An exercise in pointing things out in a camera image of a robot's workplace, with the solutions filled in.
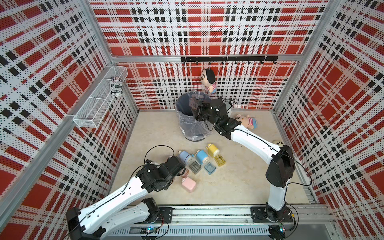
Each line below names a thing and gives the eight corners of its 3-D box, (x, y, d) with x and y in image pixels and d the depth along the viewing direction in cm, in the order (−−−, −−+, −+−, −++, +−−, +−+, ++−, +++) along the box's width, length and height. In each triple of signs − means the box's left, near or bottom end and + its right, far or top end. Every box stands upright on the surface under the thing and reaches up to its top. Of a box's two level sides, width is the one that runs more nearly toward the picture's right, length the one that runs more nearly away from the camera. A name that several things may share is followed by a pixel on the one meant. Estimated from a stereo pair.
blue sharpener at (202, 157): (202, 166, 92) (202, 162, 87) (195, 157, 96) (195, 152, 91) (209, 162, 94) (210, 157, 89) (202, 153, 98) (202, 148, 93)
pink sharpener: (180, 186, 84) (179, 182, 79) (186, 179, 87) (185, 174, 82) (191, 194, 82) (191, 191, 76) (197, 186, 84) (196, 182, 79)
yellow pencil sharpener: (214, 159, 95) (215, 154, 89) (206, 150, 99) (206, 145, 93) (219, 155, 97) (220, 150, 91) (211, 147, 101) (211, 141, 95)
